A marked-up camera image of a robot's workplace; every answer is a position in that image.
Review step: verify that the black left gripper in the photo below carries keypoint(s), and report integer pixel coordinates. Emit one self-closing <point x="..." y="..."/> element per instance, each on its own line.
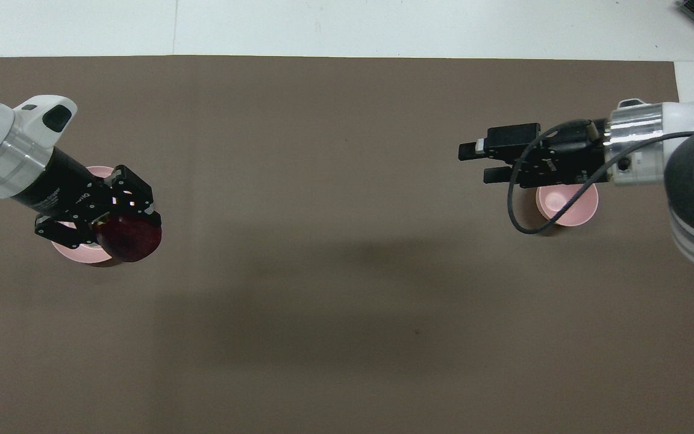
<point x="64" y="184"/>

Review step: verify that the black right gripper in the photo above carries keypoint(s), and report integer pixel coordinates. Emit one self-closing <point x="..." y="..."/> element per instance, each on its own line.
<point x="570" y="163"/>

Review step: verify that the dark red apple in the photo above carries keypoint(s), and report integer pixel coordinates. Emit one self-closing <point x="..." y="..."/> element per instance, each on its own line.
<point x="133" y="241"/>

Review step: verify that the pink plate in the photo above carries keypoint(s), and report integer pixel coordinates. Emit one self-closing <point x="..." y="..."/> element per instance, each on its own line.
<point x="79" y="254"/>

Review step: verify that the pink bowl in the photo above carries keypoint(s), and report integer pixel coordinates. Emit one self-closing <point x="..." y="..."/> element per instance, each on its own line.
<point x="571" y="211"/>

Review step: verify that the brown table mat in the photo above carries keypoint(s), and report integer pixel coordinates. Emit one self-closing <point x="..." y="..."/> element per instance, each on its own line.
<point x="347" y="301"/>

